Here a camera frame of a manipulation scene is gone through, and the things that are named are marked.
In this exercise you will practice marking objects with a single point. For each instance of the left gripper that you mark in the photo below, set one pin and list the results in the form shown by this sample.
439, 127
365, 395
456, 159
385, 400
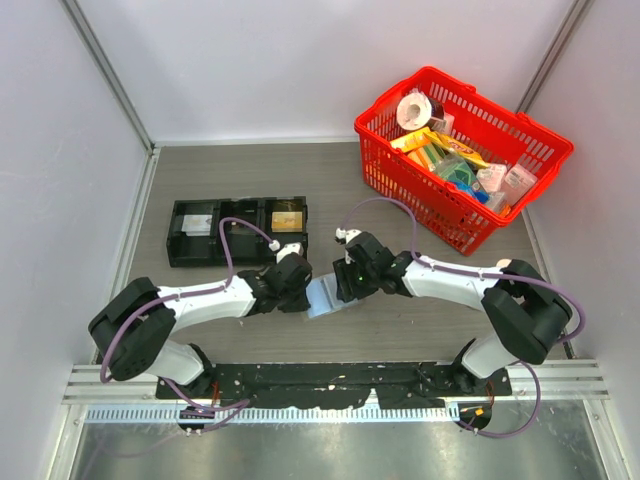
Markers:
300, 305

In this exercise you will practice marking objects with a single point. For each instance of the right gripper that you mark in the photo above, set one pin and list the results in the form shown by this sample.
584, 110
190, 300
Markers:
347, 290

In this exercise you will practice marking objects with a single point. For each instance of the grey card holder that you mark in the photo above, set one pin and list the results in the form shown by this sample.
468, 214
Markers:
322, 296

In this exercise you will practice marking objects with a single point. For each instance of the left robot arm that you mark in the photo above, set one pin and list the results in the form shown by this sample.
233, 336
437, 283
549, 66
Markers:
132, 332

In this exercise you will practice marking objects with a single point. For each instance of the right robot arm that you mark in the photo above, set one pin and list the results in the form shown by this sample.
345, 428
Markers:
527, 315

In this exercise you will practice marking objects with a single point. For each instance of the gold card in tray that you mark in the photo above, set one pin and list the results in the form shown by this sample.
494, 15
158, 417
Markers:
287, 221

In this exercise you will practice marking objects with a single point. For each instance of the silver card in tray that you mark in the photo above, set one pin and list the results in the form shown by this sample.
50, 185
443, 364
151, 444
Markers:
196, 225

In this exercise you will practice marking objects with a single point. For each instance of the black three-slot tray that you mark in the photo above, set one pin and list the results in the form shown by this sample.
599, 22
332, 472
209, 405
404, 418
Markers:
245, 224

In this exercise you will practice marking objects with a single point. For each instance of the green packet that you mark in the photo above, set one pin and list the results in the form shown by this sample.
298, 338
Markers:
453, 168

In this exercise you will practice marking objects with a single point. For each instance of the beige round tag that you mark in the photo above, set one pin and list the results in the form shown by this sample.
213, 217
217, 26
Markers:
502, 262

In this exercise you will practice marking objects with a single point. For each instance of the yellow snack box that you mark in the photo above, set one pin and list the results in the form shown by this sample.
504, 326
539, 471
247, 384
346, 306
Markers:
428, 148

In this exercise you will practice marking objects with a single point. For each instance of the white tape roll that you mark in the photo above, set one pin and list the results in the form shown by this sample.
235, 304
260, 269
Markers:
413, 111

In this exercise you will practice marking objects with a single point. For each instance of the pink white packet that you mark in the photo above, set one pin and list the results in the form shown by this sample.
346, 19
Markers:
516, 183

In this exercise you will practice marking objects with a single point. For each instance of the red shopping basket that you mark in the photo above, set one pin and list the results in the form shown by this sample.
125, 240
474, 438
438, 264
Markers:
464, 218

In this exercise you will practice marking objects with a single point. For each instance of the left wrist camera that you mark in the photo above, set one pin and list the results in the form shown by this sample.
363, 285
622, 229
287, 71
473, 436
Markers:
281, 251

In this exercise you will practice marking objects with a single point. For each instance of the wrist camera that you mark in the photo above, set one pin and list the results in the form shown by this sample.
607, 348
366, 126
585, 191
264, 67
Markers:
343, 236
281, 251

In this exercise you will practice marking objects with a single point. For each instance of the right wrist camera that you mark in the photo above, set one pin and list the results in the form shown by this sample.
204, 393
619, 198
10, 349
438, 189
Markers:
343, 236

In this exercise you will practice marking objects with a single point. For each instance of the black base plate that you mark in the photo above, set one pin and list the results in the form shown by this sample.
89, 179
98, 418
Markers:
338, 386

